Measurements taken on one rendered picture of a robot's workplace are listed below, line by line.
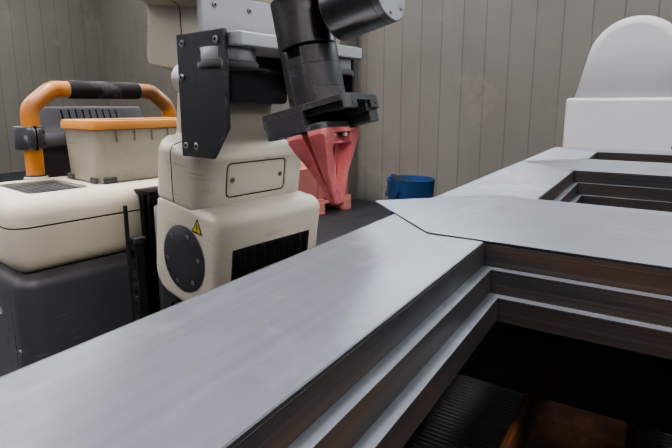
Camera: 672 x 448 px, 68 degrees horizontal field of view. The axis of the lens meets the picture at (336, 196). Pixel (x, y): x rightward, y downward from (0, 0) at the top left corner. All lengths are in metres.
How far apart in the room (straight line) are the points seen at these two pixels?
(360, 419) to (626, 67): 3.12
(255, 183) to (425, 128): 3.94
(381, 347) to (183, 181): 0.58
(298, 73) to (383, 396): 0.34
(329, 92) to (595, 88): 2.87
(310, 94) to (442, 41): 4.19
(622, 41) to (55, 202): 2.93
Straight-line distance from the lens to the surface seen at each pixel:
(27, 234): 0.92
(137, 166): 1.04
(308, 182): 4.36
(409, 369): 0.24
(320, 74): 0.48
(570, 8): 4.29
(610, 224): 0.44
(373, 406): 0.21
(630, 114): 3.21
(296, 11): 0.50
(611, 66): 3.28
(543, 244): 0.36
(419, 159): 4.74
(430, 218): 0.41
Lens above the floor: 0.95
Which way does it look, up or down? 10 degrees down
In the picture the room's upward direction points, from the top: straight up
